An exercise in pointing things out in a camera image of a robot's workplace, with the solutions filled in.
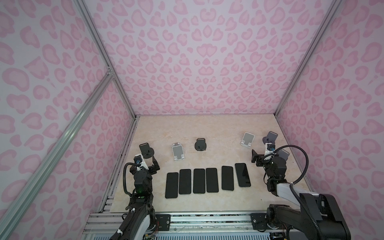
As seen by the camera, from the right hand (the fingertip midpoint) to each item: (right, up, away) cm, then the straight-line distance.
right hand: (261, 148), depth 87 cm
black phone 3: (-29, -18, -1) cm, 34 cm away
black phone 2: (-37, -19, -2) cm, 41 cm away
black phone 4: (-20, -17, +1) cm, 26 cm away
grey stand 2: (-35, +1, +16) cm, 39 cm away
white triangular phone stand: (-5, +4, +11) cm, 13 cm away
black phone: (-45, -19, -1) cm, 48 cm away
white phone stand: (-50, -3, +6) cm, 50 cm away
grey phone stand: (+11, +5, +11) cm, 17 cm away
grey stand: (-69, -3, +8) cm, 70 cm away
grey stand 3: (+16, -4, +5) cm, 17 cm away
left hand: (-66, -4, -5) cm, 67 cm away
